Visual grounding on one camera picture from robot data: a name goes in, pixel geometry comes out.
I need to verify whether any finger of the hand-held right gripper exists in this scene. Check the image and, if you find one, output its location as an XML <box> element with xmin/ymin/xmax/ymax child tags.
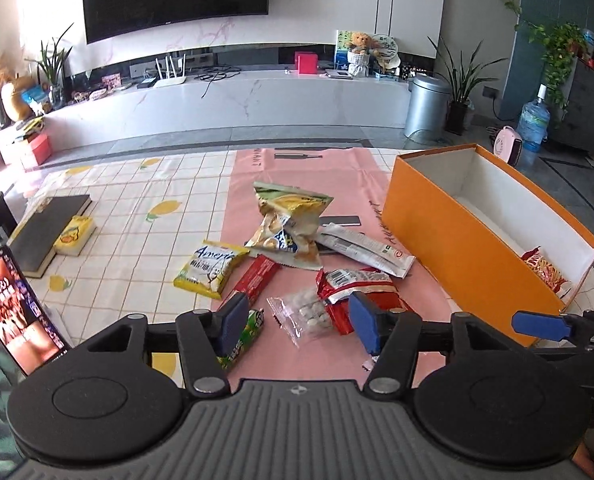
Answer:
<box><xmin>511</xmin><ymin>309</ymin><xmax>594</xmax><ymax>339</ymax></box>

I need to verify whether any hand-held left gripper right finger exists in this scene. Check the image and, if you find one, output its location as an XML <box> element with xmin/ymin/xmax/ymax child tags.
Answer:
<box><xmin>349</xmin><ymin>291</ymin><xmax>522</xmax><ymax>395</ymax></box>

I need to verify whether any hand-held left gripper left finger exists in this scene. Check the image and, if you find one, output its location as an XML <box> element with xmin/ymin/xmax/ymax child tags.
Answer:
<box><xmin>77</xmin><ymin>292</ymin><xmax>250</xmax><ymax>396</ymax></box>

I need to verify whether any green candy tube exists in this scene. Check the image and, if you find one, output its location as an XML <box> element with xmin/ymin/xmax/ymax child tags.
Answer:
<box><xmin>216</xmin><ymin>308</ymin><xmax>266</xmax><ymax>372</ymax></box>

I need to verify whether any red white snack packet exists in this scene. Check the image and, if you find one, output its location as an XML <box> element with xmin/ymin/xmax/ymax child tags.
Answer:
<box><xmin>316</xmin><ymin>267</ymin><xmax>412</xmax><ymax>336</ymax></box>

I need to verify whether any red bar snack packet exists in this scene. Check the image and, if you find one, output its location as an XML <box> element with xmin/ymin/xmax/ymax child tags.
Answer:
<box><xmin>218</xmin><ymin>254</ymin><xmax>282</xmax><ymax>313</ymax></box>

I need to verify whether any red noodle snack packet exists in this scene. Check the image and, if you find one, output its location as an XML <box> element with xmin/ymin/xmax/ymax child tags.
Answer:
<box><xmin>521</xmin><ymin>246</ymin><xmax>578</xmax><ymax>306</ymax></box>

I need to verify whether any yellow white snack packet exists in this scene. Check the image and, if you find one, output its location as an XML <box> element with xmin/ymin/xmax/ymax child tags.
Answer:
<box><xmin>173</xmin><ymin>240</ymin><xmax>250</xmax><ymax>301</ymax></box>

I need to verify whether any clear bag of white balls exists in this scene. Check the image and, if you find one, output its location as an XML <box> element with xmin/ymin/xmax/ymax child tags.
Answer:
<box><xmin>267</xmin><ymin>290</ymin><xmax>335</xmax><ymax>348</ymax></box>

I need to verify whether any white long snack packet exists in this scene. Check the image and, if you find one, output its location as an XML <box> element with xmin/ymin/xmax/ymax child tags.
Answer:
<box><xmin>317</xmin><ymin>223</ymin><xmax>416</xmax><ymax>278</ymax></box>

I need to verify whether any yellow green chip bag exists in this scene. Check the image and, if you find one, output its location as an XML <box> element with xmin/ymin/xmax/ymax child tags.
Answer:
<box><xmin>245</xmin><ymin>181</ymin><xmax>335</xmax><ymax>270</ymax></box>

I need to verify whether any orange cardboard box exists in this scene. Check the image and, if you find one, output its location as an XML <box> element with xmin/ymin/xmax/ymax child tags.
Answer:
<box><xmin>381</xmin><ymin>143</ymin><xmax>594</xmax><ymax>348</ymax></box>

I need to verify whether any pink table runner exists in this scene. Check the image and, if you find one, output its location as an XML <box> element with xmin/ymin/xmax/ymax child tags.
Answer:
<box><xmin>219</xmin><ymin>146</ymin><xmax>458</xmax><ymax>388</ymax></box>

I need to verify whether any checked lemon print tablecloth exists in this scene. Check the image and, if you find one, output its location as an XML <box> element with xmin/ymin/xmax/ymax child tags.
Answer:
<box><xmin>4</xmin><ymin>147</ymin><xmax>594</xmax><ymax>391</ymax></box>

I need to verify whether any small yellow box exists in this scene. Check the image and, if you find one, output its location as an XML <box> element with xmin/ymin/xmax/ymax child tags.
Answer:
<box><xmin>53</xmin><ymin>216</ymin><xmax>98</xmax><ymax>257</ymax></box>

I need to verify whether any pink heater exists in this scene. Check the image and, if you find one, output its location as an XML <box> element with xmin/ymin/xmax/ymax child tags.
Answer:
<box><xmin>494</xmin><ymin>126</ymin><xmax>525</xmax><ymax>167</ymax></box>

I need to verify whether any blue water bottle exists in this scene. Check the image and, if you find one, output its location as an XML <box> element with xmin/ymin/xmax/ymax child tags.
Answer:
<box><xmin>517</xmin><ymin>84</ymin><xmax>551</xmax><ymax>153</ymax></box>

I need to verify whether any dark hardcover book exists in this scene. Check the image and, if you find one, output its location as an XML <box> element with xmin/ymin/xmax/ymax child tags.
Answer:
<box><xmin>8</xmin><ymin>195</ymin><xmax>94</xmax><ymax>278</ymax></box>

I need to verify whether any white marble media console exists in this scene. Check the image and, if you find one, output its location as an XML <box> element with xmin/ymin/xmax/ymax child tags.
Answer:
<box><xmin>0</xmin><ymin>67</ymin><xmax>412</xmax><ymax>166</ymax></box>

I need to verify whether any smartphone with lit screen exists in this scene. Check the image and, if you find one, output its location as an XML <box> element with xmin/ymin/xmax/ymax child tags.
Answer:
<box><xmin>0</xmin><ymin>245</ymin><xmax>72</xmax><ymax>376</ymax></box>

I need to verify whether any dark cabinet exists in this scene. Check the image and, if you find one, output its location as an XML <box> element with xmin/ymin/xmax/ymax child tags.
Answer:
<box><xmin>547</xmin><ymin>57</ymin><xmax>594</xmax><ymax>156</ymax></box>

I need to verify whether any silver trash can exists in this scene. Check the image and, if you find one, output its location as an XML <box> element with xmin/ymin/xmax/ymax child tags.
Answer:
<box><xmin>404</xmin><ymin>74</ymin><xmax>450</xmax><ymax>138</ymax></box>

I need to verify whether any white router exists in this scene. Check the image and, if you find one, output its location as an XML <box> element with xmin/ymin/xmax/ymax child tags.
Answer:
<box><xmin>154</xmin><ymin>52</ymin><xmax>188</xmax><ymax>88</ymax></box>

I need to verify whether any potted plant with long leaves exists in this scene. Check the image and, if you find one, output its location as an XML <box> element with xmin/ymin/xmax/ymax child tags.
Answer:
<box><xmin>427</xmin><ymin>35</ymin><xmax>508</xmax><ymax>136</ymax></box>

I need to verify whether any red storage box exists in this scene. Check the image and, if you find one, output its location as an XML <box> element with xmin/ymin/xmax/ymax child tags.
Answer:
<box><xmin>19</xmin><ymin>132</ymin><xmax>52</xmax><ymax>166</ymax></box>

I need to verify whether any round paper fan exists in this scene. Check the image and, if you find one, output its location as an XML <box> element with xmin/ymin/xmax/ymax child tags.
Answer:
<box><xmin>372</xmin><ymin>35</ymin><xmax>402</xmax><ymax>68</ymax></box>

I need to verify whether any green climbing plant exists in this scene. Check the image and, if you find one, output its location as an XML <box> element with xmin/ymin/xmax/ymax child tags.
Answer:
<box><xmin>514</xmin><ymin>20</ymin><xmax>588</xmax><ymax>107</ymax></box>

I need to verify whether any teddy bear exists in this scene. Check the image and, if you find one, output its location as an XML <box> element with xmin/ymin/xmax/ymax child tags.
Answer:
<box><xmin>349</xmin><ymin>31</ymin><xmax>375</xmax><ymax>56</ymax></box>

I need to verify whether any yellow plush toy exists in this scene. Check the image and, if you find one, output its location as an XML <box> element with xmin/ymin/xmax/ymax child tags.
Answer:
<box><xmin>0</xmin><ymin>77</ymin><xmax>35</xmax><ymax>121</ymax></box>

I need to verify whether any plant in glass vase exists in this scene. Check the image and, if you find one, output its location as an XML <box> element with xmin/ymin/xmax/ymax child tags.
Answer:
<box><xmin>27</xmin><ymin>25</ymin><xmax>75</xmax><ymax>106</ymax></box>

